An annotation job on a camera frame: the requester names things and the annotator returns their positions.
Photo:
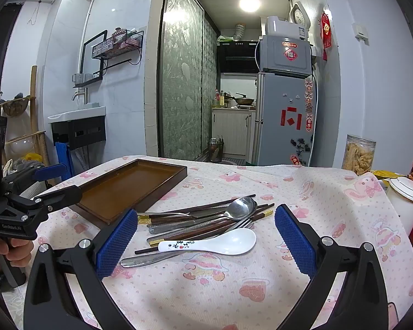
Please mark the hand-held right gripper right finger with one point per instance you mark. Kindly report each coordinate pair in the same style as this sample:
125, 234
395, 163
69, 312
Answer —
294, 244

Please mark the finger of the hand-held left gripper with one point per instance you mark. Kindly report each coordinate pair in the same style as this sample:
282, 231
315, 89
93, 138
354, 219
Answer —
60, 196
53, 172

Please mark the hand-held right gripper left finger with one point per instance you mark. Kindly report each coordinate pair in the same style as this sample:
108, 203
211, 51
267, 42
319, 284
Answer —
118, 244

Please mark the metal fork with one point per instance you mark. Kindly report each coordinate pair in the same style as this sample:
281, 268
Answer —
141, 260

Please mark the brown wooden tray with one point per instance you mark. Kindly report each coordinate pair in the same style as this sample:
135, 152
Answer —
124, 185

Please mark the white ceramic spoon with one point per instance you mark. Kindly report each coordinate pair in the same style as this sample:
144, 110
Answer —
234, 242

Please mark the person's left hand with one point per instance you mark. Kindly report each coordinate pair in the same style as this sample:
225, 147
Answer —
17, 249

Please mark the blue towel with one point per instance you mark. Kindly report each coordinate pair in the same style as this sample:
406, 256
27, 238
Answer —
62, 160

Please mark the black vanity cabinet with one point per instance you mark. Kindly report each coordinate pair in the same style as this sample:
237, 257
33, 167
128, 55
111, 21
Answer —
79, 132

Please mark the wooden rack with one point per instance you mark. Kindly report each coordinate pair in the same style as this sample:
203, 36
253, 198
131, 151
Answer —
33, 110

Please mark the white wash basin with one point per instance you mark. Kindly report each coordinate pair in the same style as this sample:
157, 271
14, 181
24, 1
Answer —
75, 113

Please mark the pink printed tablecloth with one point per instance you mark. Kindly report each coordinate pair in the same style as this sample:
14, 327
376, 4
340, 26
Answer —
227, 288

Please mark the metal faucet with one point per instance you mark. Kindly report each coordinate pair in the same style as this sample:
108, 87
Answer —
84, 97

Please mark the clear snack jar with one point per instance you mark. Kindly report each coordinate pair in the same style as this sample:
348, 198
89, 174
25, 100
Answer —
359, 154

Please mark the yellow packet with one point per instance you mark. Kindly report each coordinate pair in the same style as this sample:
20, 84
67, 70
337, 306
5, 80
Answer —
385, 175

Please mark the white mug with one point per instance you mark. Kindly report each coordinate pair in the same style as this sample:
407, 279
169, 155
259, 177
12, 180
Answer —
404, 202

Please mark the black waste bin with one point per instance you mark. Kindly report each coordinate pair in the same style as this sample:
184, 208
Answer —
215, 151

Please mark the black-framed mirror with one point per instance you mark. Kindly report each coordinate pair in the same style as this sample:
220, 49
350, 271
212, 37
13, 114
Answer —
89, 55

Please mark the red fridge sticker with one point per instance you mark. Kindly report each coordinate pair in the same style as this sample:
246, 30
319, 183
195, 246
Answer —
290, 118

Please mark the white kitchen cabinet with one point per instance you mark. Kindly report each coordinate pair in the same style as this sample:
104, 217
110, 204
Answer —
232, 130

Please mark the grey refrigerator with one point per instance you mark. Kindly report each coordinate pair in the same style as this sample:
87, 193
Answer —
278, 96

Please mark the metal wok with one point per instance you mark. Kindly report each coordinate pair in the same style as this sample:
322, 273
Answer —
244, 101

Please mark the patterned glass sliding door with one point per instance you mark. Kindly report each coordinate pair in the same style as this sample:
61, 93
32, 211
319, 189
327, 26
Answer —
182, 75

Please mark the cluster of condiment bottles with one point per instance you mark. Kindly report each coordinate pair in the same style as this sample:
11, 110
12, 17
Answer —
220, 99

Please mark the black range hood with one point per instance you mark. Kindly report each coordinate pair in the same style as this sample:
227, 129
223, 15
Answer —
235, 56

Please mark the red hanging ornament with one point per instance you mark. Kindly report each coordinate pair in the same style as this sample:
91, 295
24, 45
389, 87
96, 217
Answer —
327, 31

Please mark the white countertop appliance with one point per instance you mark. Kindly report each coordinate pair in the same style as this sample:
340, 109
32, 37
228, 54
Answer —
282, 27

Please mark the white dial scale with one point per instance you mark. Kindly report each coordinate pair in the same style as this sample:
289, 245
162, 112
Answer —
298, 15

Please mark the round ceiling lamp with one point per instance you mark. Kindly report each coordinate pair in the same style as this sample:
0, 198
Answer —
250, 4

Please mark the black wall shelf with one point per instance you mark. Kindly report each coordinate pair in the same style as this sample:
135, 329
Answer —
87, 81

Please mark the silver vent duct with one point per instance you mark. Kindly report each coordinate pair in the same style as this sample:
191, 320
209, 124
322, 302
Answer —
239, 31

